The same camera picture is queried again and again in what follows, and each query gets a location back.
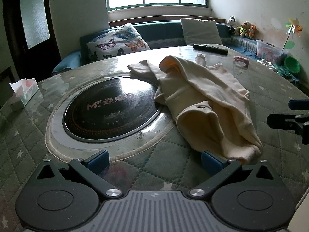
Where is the cream knit sweater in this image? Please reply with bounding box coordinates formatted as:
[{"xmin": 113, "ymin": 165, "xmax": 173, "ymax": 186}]
[{"xmin": 128, "ymin": 54, "xmax": 262, "ymax": 164}]

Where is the green plastic bowl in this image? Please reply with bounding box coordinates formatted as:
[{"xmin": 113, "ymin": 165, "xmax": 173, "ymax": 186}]
[{"xmin": 284, "ymin": 57, "xmax": 300, "ymax": 74}]

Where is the round black induction cooktop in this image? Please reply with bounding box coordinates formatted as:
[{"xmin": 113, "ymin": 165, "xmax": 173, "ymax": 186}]
[{"xmin": 62, "ymin": 77, "xmax": 162, "ymax": 143}]

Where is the clear plastic storage box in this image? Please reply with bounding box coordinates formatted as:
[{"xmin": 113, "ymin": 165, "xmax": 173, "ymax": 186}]
[{"xmin": 257, "ymin": 39, "xmax": 282, "ymax": 63}]

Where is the pink hair scrunchie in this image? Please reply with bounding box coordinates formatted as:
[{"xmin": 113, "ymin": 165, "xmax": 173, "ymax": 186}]
[{"xmin": 234, "ymin": 55, "xmax": 249, "ymax": 68}]

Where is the colourful pinwheel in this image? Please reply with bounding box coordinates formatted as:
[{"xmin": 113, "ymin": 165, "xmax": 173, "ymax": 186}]
[{"xmin": 282, "ymin": 18, "xmax": 303, "ymax": 51}]

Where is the orange plush toy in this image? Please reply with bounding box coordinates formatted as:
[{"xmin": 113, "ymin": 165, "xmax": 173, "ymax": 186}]
[{"xmin": 247, "ymin": 25, "xmax": 257, "ymax": 39}]

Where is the brown plush toy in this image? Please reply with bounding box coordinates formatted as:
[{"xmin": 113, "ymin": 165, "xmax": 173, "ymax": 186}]
[{"xmin": 239, "ymin": 21, "xmax": 251, "ymax": 38}]

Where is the tissue box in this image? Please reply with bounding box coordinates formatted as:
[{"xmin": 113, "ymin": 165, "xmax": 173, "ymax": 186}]
[{"xmin": 8, "ymin": 78, "xmax": 39, "ymax": 110}]

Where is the black white plush toy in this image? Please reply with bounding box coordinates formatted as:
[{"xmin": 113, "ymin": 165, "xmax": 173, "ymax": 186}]
[{"xmin": 227, "ymin": 16, "xmax": 237, "ymax": 35}]

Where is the black remote control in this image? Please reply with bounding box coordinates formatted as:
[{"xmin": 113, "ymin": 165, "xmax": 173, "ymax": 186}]
[{"xmin": 193, "ymin": 44, "xmax": 228, "ymax": 55}]

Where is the plain grey pillow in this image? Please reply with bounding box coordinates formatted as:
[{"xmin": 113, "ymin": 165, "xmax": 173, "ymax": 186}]
[{"xmin": 180, "ymin": 18, "xmax": 222, "ymax": 45}]

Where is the butterfly print pillow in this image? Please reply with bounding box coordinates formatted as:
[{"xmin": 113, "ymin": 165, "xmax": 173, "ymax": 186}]
[{"xmin": 86, "ymin": 23, "xmax": 150, "ymax": 62}]

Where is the teal corner sofa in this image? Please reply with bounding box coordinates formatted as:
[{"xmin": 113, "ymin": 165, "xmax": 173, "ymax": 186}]
[{"xmin": 52, "ymin": 21, "xmax": 258, "ymax": 75}]

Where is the dark door with glass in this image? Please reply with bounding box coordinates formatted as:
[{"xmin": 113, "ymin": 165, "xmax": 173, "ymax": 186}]
[{"xmin": 3, "ymin": 0, "xmax": 61, "ymax": 82}]

